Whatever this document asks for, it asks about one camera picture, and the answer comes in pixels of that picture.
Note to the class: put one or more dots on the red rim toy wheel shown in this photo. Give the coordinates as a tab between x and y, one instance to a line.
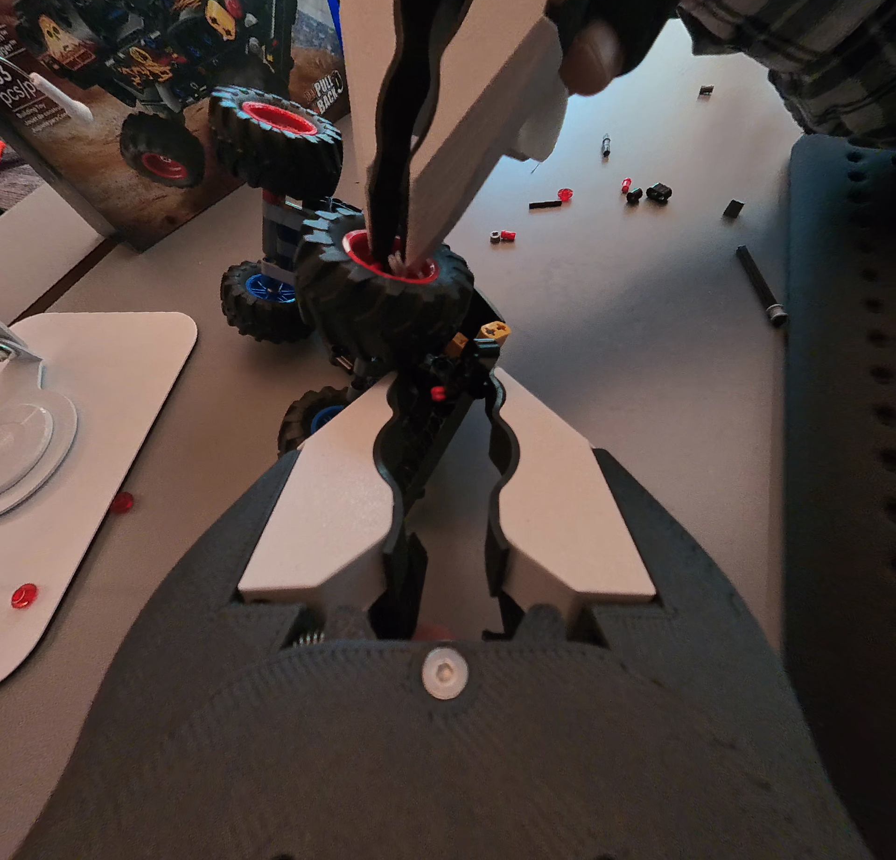
364	321

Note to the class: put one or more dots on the black square tile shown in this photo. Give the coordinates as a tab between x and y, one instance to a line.
733	208

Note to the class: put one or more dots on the long black axle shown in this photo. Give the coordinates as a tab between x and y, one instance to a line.
759	282

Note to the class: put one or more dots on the dark perforated chair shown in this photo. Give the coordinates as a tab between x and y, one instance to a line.
840	454

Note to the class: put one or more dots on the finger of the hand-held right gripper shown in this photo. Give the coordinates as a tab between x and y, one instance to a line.
490	68
364	47

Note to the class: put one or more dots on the grey desk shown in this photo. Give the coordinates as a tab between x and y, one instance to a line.
630	384

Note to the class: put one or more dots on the white book stand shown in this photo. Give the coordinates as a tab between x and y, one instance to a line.
105	384

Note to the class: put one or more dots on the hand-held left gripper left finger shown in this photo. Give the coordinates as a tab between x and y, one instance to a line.
329	517

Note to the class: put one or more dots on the grey and red pin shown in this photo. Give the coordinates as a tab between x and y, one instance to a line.
502	235

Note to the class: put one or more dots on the black connector piece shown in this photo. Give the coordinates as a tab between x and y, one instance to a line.
659	191

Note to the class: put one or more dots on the person's right hand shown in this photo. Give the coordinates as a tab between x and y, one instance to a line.
595	58

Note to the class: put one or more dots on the monster truck toy box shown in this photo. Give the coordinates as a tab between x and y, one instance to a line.
84	174

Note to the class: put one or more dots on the short black axle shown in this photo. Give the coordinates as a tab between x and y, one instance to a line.
546	204

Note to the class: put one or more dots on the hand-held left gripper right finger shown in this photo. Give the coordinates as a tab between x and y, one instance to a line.
567	517

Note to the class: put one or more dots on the brick-built monster truck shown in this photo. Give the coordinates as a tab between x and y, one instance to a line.
448	370

